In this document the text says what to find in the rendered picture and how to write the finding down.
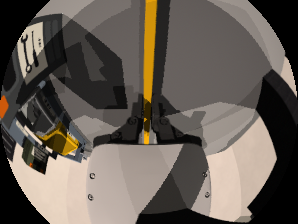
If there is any yellow bin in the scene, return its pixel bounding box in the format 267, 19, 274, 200
33, 121, 79, 155

